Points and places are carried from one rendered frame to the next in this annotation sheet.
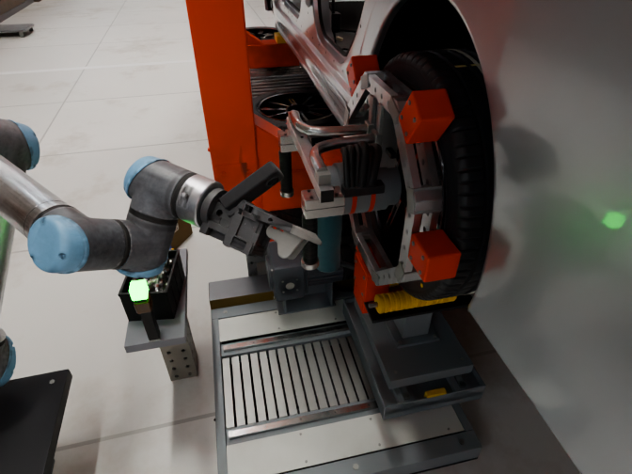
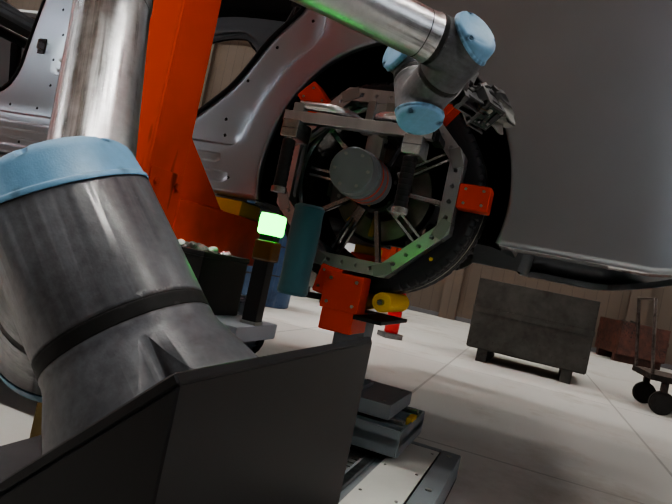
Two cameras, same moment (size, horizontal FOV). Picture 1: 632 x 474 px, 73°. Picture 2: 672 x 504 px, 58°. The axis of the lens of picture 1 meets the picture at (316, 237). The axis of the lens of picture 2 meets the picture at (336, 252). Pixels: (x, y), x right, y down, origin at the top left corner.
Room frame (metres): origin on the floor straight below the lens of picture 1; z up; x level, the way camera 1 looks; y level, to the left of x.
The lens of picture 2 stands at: (0.12, 1.36, 0.60)
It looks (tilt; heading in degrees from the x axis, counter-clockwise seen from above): 1 degrees up; 302
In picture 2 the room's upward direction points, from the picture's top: 12 degrees clockwise
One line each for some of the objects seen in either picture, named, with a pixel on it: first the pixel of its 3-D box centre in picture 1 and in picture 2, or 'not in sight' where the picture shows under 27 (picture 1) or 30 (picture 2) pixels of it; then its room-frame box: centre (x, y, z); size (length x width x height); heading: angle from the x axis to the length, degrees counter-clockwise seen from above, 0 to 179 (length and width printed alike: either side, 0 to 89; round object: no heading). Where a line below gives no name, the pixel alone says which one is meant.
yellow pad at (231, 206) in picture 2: not in sight; (232, 208); (1.55, -0.20, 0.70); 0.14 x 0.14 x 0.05; 13
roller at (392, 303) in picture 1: (415, 297); (391, 302); (0.93, -0.30, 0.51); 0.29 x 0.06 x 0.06; 103
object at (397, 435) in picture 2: (406, 344); (337, 409); (1.06, -0.34, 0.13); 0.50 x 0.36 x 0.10; 13
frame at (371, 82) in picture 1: (381, 183); (368, 182); (1.03, -0.18, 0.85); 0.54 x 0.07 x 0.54; 13
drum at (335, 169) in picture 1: (355, 186); (362, 177); (1.01, -0.11, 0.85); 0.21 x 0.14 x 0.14; 103
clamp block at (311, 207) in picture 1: (323, 201); (415, 147); (0.82, -0.01, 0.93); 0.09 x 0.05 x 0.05; 103
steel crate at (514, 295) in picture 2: not in sight; (531, 329); (1.47, -4.37, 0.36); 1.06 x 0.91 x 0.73; 15
